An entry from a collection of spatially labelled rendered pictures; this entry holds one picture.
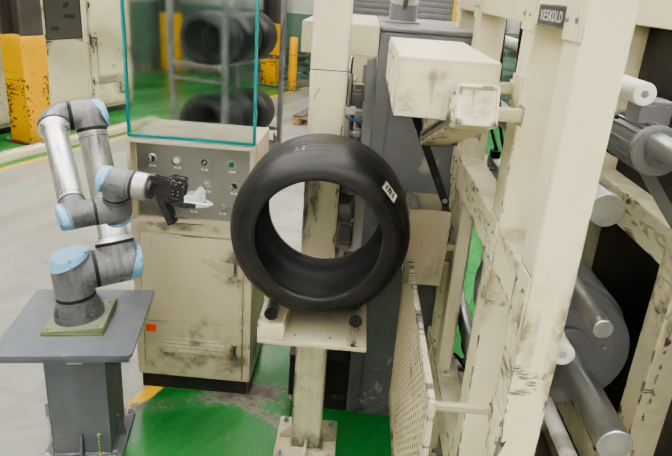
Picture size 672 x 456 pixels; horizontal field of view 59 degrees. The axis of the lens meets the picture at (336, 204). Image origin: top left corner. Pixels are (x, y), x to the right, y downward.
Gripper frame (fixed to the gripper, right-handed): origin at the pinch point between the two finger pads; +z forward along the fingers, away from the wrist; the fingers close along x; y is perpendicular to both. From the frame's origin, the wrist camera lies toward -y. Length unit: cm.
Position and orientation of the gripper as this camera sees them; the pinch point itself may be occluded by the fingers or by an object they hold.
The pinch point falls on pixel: (208, 206)
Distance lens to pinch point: 197.8
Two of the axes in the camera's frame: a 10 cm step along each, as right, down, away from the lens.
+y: 1.9, -9.1, -3.6
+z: 9.8, 2.0, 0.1
